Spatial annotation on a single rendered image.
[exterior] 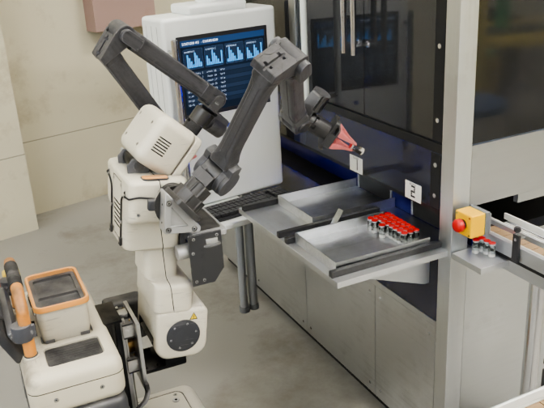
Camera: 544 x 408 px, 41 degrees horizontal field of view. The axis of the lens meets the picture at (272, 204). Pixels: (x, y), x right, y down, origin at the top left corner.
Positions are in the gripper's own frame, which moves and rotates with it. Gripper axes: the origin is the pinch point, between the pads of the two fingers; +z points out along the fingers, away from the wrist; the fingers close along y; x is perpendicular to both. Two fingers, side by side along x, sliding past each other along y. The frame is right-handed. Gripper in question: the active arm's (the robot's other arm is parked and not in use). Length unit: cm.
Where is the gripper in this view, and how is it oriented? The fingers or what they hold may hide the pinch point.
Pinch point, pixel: (351, 146)
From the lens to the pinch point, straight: 224.2
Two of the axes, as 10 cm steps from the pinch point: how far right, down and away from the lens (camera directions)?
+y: 5.2, -7.2, -4.5
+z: 8.5, 4.7, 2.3
